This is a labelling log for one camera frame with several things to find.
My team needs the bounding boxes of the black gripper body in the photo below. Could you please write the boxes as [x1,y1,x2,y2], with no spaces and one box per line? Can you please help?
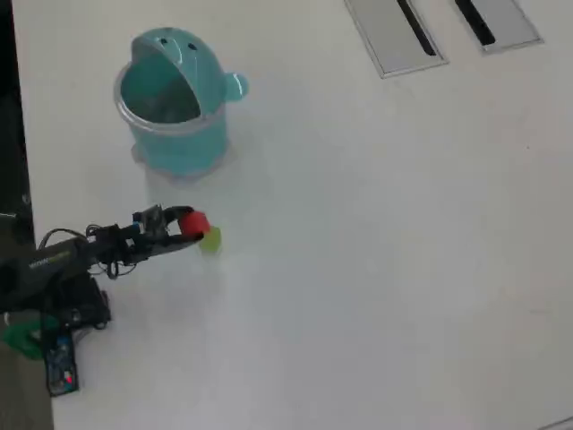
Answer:
[118,227,179,266]

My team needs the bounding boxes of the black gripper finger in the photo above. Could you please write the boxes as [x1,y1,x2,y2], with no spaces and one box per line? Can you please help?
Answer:
[147,232,205,261]
[163,204,197,234]

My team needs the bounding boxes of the red lego block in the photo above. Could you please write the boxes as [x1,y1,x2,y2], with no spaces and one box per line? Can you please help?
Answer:
[180,211,210,237]

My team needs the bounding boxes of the green lego block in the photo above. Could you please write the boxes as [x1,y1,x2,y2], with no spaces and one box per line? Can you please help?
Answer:
[199,226,223,254]

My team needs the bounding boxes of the teal whale-shaped bin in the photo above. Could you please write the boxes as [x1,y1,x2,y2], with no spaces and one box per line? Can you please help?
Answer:
[112,27,250,189]

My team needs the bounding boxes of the blue controller circuit board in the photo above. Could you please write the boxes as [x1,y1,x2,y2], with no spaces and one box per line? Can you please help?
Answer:
[43,331,81,398]

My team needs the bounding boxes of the green table clamp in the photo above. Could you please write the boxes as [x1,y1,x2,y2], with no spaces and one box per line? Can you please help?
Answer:
[2,315,59,359]

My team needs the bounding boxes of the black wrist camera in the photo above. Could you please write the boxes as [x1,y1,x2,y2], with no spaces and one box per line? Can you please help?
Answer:
[132,203,165,234]

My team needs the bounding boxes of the thin black wire bundle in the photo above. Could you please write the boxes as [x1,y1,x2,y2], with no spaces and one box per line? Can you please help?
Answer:
[38,223,140,281]

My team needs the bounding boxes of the wide silver cable grommet plate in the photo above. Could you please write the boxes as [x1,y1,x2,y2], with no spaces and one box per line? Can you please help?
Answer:
[343,0,449,80]

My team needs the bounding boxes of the narrow silver cable grommet plate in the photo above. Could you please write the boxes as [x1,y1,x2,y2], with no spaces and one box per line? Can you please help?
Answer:
[454,0,544,55]

